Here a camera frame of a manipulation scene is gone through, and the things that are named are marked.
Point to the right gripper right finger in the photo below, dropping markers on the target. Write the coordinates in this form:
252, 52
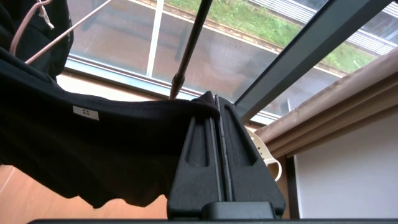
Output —
252, 186

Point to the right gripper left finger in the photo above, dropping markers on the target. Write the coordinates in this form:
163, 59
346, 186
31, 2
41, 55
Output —
189, 189

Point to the black short-sleeved shirt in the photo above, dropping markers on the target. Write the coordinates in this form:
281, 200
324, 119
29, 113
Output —
109, 149

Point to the pink clothes hanger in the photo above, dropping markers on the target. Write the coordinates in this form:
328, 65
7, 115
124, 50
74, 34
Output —
62, 33

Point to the white laundry basket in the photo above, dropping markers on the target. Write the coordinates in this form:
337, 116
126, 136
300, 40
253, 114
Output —
264, 152

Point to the black clothes rack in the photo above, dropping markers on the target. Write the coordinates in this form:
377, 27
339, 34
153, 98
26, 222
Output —
189, 46

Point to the beige curtain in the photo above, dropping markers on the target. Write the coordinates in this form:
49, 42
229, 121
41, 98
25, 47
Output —
342, 102

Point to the window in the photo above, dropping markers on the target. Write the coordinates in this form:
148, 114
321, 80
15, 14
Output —
233, 56

